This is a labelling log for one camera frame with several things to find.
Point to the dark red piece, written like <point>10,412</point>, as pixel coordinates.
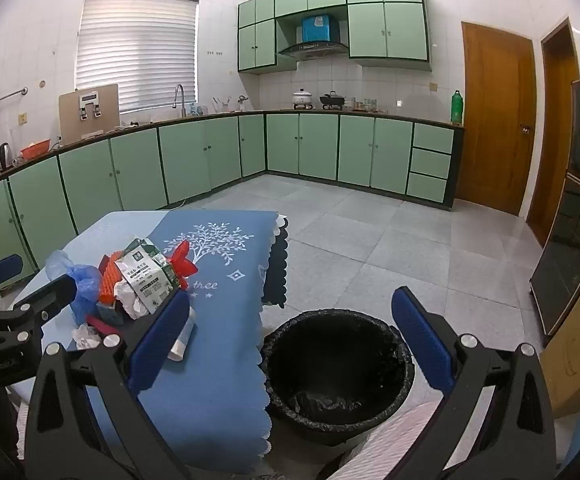
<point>102,325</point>

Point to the black bin with liner bag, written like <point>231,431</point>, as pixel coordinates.
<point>340,360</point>

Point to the glass display cabinet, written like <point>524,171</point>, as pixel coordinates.
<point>575,240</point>

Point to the white striped cloth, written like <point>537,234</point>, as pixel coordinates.
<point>405,440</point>

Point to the wooden door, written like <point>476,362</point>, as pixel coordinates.
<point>552,135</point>
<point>495,120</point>

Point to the cardboard box on counter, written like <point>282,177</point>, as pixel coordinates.
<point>109,115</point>

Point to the blue plastic bag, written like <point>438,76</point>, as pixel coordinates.
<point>84,285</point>

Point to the group of glass jars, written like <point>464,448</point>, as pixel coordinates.
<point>370,104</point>

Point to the range hood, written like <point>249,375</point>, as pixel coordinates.
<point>312,50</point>

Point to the small white crumpled tissue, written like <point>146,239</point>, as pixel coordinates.
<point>87,337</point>

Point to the small teal box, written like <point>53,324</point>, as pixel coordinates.
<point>112,314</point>

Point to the blue box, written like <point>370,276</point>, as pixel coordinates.
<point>320,28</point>

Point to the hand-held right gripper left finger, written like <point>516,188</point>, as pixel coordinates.
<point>162,340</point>

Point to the green base cabinets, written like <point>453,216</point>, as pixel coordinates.
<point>184,160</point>

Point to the metal faucet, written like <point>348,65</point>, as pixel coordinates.
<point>179,95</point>

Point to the red plastic bag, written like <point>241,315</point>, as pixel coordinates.
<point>182,260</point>

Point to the green bottle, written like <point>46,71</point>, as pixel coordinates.
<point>457,109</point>

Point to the green wall cabinets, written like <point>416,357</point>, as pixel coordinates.
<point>365,25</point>

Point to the red basin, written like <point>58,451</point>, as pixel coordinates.
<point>35,149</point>

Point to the utensil holder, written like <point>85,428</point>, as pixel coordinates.
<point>222,105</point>

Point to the black wok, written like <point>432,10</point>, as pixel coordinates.
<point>332,101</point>

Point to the orange foam fruit net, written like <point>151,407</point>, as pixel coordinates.
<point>109,280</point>

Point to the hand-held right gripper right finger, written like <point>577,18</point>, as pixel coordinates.
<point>420,340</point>

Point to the metal kettle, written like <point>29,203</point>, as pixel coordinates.
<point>4,157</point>

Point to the metal towel rail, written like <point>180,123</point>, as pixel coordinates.
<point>9,95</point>

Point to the white window blind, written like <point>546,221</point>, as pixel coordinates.
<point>137,52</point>

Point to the white cooking pot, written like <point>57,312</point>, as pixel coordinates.
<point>303,99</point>

